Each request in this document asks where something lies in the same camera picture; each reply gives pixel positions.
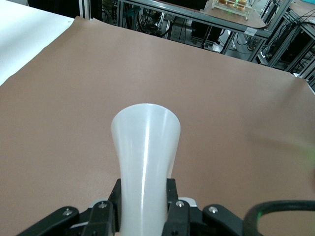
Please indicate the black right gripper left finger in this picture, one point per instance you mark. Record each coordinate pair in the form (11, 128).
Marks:
(98, 221)

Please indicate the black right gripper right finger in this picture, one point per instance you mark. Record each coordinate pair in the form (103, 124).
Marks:
(182, 221)

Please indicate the translucent sauce bottle orange cap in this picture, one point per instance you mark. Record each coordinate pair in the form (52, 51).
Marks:
(145, 147)

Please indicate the aluminium equipment rack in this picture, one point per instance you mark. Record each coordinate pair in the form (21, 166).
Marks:
(283, 49)

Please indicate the clear bread display rack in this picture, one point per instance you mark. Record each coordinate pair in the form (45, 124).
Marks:
(231, 3)

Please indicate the aluminium frame workbench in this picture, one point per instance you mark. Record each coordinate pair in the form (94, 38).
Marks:
(258, 20)

